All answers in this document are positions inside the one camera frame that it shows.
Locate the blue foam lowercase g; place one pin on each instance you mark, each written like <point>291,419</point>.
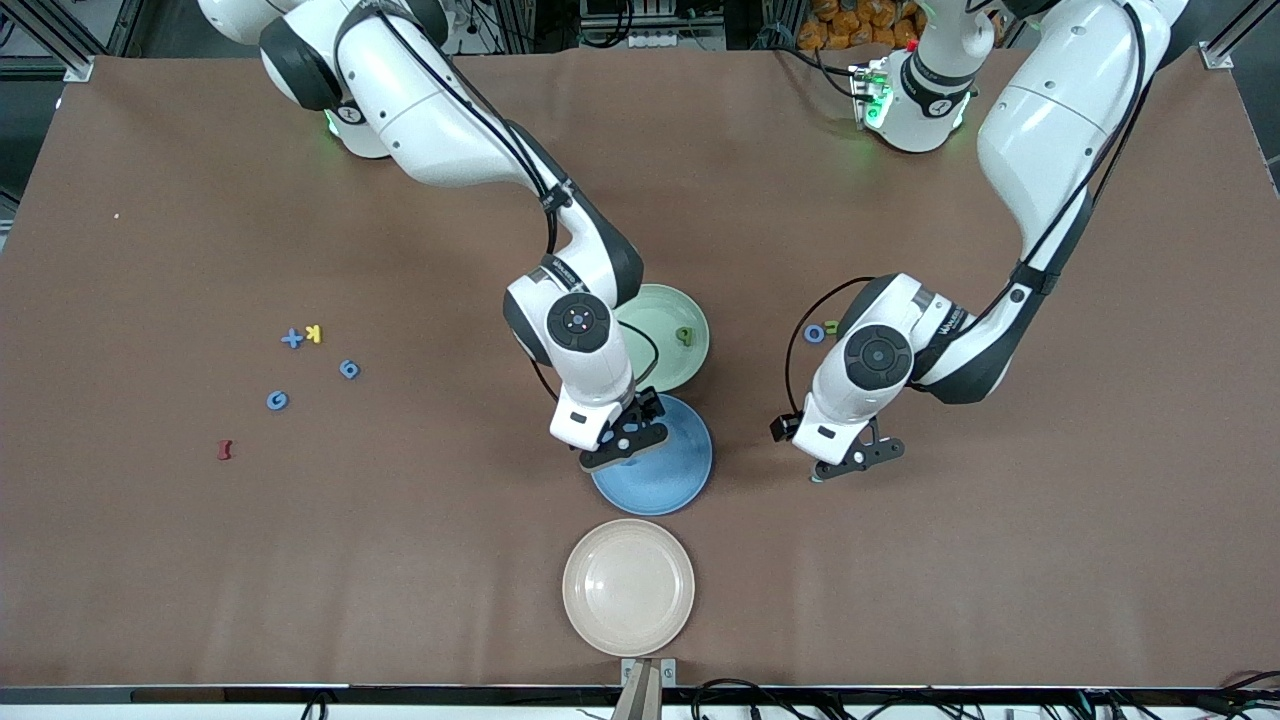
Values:
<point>354,372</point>

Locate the grey metal mount bracket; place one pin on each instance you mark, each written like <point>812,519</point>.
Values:
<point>668,672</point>

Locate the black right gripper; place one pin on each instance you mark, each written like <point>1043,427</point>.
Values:
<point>648,407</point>

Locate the pale green plate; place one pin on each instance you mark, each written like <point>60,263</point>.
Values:
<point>670,365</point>

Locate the blue foam plus sign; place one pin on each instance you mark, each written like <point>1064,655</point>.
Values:
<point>292,339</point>

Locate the brown table cover sheet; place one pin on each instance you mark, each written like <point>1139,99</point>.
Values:
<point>450,600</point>

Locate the aluminium frame extrusion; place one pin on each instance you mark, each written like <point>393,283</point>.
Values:
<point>80,68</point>
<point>1222,55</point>

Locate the green foam letter b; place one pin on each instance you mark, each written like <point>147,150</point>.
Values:
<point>686,337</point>

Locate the white power strip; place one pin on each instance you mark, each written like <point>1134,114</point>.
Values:
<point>655,39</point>

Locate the tan camera post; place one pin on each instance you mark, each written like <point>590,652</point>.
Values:
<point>640,700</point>

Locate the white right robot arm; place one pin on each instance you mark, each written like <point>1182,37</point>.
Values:
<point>420,110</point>

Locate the black equipment behind table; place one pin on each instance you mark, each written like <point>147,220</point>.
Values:
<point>600,15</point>

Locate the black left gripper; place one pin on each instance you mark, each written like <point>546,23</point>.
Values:
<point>777,431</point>

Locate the beige plate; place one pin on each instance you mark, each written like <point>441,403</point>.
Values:
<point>628,587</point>

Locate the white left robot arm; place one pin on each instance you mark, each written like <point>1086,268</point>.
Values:
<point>1060,120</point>

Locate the blue plate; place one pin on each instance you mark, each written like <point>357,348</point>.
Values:
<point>680,470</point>

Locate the blue foam letter O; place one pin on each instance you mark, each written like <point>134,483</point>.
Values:
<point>806,334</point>

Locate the pile of orange objects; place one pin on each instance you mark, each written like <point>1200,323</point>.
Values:
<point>850,25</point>

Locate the blue foam capital G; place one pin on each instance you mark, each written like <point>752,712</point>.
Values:
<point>270,401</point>

